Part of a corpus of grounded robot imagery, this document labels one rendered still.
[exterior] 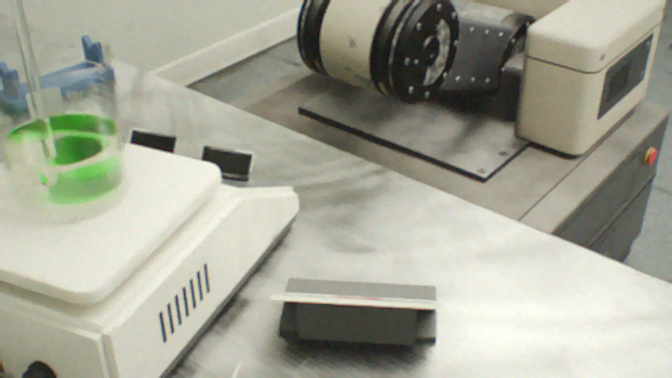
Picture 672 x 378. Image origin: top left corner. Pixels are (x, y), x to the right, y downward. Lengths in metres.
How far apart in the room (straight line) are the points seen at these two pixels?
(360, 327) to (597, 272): 0.16
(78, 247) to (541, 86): 1.06
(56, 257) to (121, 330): 0.05
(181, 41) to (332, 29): 1.25
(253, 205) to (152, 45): 1.92
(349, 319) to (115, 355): 0.13
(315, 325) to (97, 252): 0.13
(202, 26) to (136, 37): 0.25
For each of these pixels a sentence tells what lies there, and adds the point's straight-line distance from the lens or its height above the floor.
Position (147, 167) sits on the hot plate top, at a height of 0.84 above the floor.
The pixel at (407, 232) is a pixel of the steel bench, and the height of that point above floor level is 0.75.
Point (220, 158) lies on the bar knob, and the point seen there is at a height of 0.81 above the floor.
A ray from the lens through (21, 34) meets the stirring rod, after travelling 0.41.
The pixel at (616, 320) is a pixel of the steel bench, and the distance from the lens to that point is 0.50.
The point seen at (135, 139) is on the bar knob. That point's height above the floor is 0.81.
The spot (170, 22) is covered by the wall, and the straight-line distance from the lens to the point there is 2.41.
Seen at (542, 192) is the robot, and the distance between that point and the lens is 1.32.
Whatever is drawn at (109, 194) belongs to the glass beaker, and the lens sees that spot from 0.42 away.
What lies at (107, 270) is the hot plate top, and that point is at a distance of 0.39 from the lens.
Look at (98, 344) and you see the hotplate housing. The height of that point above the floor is 0.81.
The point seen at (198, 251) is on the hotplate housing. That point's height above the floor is 0.81.
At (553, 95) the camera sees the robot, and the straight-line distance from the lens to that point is 1.37.
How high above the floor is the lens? 1.07
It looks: 33 degrees down
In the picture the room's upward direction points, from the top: 1 degrees counter-clockwise
